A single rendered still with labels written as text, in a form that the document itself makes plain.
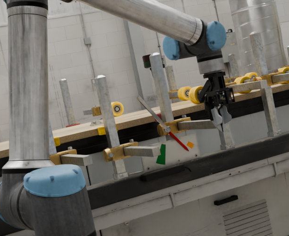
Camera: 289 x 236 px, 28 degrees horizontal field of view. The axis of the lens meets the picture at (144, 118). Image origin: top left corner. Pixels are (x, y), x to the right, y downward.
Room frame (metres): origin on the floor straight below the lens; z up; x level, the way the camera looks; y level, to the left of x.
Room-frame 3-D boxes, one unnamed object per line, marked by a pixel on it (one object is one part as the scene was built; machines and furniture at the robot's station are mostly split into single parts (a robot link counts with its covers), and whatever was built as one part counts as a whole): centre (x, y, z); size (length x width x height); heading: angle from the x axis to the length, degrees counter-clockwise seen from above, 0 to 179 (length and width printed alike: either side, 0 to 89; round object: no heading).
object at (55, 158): (2.16, 0.34, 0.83); 0.13 x 0.06 x 0.05; 115
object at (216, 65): (2.07, -0.27, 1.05); 0.10 x 0.09 x 0.05; 115
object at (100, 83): (2.26, 0.14, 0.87); 0.03 x 0.03 x 0.48; 25
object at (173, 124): (2.37, -0.11, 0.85); 0.13 x 0.06 x 0.05; 115
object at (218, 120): (2.06, -0.26, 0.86); 0.06 x 0.03 x 0.09; 25
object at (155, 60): (2.36, -0.09, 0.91); 0.03 x 0.03 x 0.48; 25
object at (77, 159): (2.11, 0.30, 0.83); 0.43 x 0.03 x 0.04; 25
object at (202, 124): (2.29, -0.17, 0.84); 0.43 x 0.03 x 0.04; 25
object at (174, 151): (2.33, -0.07, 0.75); 0.26 x 0.01 x 0.10; 115
